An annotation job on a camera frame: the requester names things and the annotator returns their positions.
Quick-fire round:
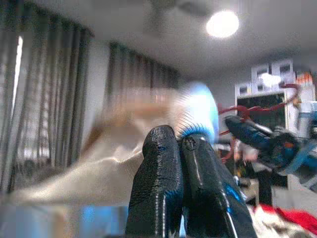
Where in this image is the grey curtain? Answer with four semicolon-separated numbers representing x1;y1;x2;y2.
104;41;180;105
0;2;94;193

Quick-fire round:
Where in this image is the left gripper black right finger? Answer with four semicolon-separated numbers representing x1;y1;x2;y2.
179;133;258;238

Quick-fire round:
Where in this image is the red shirt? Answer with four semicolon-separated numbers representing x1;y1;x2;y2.
255;203;317;236

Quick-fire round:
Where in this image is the red plastic hanger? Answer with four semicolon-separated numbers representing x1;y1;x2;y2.
217;83;301;164

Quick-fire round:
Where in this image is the cream white garment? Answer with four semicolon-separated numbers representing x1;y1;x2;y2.
9;81;220;208

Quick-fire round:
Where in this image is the cream jacket dark stitching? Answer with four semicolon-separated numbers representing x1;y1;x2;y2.
247;208;305;238

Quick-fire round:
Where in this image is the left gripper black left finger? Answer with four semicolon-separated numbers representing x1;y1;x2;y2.
125;125;185;238

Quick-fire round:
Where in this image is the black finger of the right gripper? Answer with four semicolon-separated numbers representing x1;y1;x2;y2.
225;115;273;149
247;121;277;136

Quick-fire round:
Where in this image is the white shelf cabinet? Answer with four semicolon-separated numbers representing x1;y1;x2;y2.
234;59;302;132

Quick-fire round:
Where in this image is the round ceiling lamp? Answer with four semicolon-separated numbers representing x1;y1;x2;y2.
205;9;240;39

